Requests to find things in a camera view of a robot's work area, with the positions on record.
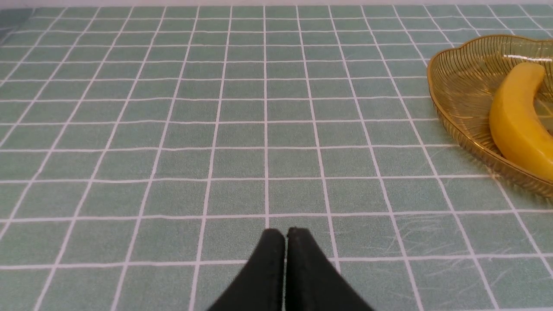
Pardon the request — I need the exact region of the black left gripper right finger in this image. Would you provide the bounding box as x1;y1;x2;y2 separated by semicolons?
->
285;228;373;311

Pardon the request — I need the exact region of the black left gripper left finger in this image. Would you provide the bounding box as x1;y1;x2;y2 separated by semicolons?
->
209;228;285;311

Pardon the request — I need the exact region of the amber ribbed plastic fruit bowl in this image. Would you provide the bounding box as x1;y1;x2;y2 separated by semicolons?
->
427;34;553;197

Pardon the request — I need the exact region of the green checkered tablecloth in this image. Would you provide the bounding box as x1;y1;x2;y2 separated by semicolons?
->
0;4;552;311

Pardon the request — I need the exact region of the yellow banana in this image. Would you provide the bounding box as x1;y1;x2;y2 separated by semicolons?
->
489;62;553;180

